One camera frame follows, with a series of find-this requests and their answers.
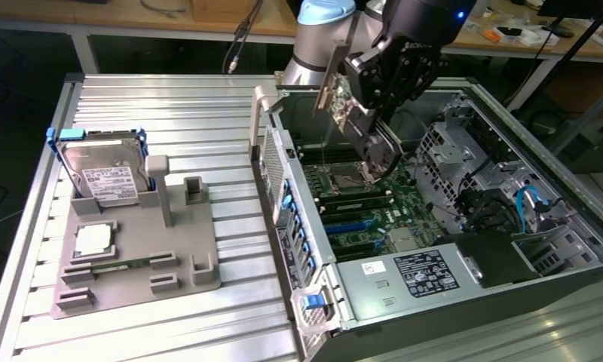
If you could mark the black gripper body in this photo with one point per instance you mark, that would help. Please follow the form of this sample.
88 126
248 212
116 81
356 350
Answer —
428 22

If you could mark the graphics card with black fan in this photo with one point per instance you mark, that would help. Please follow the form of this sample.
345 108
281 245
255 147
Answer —
377 151

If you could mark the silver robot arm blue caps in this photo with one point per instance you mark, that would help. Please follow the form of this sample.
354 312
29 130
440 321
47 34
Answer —
321 49

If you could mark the silver disk bay cage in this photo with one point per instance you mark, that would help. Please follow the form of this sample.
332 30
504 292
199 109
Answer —
442 151

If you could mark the white plastic box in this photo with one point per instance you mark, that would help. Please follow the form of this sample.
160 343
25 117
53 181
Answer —
536 37

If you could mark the black computer mouse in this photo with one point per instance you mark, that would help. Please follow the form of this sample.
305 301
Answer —
561 32

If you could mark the CPU socket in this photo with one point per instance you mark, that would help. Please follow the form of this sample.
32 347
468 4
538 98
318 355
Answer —
342 177

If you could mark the black stand pole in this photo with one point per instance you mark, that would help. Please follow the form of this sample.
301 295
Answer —
578 41

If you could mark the black computer monitor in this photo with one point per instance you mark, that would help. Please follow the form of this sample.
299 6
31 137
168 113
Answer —
584 7

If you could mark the grey metal stand pole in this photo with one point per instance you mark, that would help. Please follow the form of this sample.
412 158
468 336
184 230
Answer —
598 113

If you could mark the silver chipset heatsink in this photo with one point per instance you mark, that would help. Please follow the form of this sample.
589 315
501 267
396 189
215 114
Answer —
405 241

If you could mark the silver power supply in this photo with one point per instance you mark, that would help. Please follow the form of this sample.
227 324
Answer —
372 298

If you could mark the blue case latch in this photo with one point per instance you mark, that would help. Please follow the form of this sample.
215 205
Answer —
312 302

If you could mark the grey parts rack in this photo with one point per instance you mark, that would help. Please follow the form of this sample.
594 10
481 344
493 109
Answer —
181 245

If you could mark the hard disk with blue rails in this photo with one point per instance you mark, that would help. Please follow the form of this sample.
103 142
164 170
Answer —
105 166

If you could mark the black open PC case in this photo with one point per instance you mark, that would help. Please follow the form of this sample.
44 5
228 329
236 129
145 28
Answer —
482 328

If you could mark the silver CPU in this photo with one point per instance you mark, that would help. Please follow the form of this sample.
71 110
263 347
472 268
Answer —
95 241

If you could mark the black plastic air duct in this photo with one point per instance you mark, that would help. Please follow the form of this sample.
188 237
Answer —
497 260

